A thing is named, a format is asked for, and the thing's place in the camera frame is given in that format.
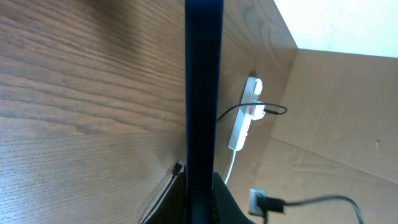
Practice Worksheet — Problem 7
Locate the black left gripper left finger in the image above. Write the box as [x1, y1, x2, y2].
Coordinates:
[142, 170, 187, 224]

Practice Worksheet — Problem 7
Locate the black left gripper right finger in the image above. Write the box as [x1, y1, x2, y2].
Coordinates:
[211, 172, 253, 224]

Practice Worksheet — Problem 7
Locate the black charger cable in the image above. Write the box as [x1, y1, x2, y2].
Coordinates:
[141, 102, 288, 224]

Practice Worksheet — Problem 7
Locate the blue Galaxy smartphone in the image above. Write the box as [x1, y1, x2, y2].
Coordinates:
[185, 0, 223, 223]

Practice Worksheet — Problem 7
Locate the white power strip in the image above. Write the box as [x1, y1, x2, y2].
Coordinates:
[228, 77, 265, 151]

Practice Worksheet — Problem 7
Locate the brown cardboard panel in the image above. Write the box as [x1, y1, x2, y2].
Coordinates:
[228, 50, 397, 223]

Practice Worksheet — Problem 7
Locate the white power strip cord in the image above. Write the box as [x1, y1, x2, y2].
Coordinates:
[223, 149, 238, 185]

